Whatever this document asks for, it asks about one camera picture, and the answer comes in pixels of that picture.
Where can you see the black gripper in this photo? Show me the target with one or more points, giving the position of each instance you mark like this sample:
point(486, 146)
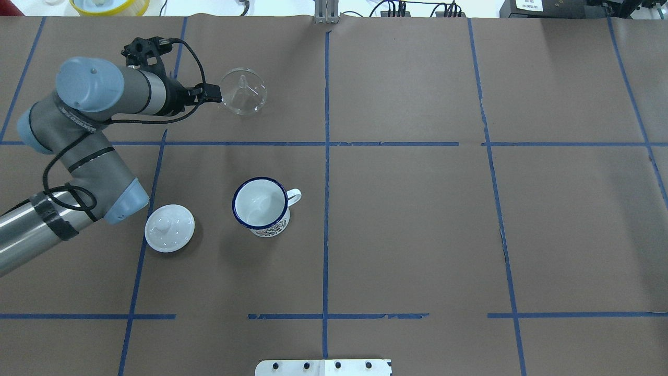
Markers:
point(176, 98)

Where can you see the clear plastic funnel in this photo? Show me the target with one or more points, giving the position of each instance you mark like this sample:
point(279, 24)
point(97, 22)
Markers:
point(243, 91)

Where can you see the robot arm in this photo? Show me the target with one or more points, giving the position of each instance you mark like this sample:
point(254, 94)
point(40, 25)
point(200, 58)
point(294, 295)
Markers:
point(87, 180)

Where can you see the yellow tape roll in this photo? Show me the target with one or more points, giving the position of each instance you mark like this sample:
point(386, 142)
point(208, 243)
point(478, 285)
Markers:
point(110, 8)

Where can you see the white enamel mug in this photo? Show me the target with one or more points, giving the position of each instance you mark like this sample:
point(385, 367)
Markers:
point(262, 205)

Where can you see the white ceramic lid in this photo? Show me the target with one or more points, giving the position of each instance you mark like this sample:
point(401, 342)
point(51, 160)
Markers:
point(169, 228)

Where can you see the black computer box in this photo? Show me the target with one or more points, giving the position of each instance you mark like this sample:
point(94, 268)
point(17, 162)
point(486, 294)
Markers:
point(557, 9)

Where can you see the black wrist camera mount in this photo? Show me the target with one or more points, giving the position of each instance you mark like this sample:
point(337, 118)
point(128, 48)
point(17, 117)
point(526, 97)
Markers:
point(146, 54)

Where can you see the aluminium frame post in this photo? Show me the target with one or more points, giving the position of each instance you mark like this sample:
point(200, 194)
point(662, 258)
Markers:
point(326, 12)

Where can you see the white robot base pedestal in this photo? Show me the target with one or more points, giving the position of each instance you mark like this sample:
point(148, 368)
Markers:
point(324, 367)

